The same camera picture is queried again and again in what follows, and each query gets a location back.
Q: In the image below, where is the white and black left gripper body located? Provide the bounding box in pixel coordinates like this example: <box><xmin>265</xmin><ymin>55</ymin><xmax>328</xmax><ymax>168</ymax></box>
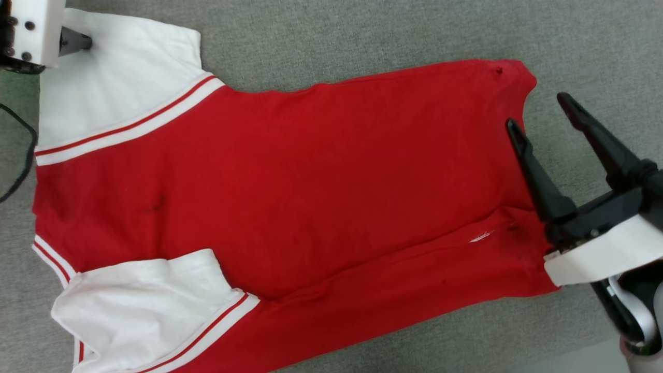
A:
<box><xmin>0</xmin><ymin>0</ymin><xmax>68</xmax><ymax>75</ymax></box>

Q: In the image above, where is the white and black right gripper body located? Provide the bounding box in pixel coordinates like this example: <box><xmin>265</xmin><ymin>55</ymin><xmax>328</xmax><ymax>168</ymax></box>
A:
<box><xmin>542</xmin><ymin>168</ymin><xmax>663</xmax><ymax>288</ymax></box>

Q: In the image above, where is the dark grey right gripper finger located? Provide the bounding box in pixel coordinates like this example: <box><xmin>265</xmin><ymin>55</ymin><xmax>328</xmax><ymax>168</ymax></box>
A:
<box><xmin>556</xmin><ymin>92</ymin><xmax>659</xmax><ymax>191</ymax></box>
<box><xmin>506</xmin><ymin>118</ymin><xmax>578</xmax><ymax>224</ymax></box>

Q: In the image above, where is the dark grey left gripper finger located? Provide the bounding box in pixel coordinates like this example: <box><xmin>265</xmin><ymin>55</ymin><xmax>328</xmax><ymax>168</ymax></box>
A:
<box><xmin>58</xmin><ymin>27</ymin><xmax>94</xmax><ymax>58</ymax></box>

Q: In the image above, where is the red and white shirt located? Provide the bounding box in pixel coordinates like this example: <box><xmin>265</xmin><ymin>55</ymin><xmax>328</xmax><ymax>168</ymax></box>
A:
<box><xmin>32</xmin><ymin>7</ymin><xmax>561</xmax><ymax>373</ymax></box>

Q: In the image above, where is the grey felt surface cover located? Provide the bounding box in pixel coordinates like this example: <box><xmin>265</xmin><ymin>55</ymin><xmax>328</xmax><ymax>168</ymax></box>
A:
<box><xmin>0</xmin><ymin>0</ymin><xmax>663</xmax><ymax>373</ymax></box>

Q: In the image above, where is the thin black cable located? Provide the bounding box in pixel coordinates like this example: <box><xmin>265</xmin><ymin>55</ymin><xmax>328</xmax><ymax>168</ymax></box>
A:
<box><xmin>0</xmin><ymin>103</ymin><xmax>39</xmax><ymax>204</ymax></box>

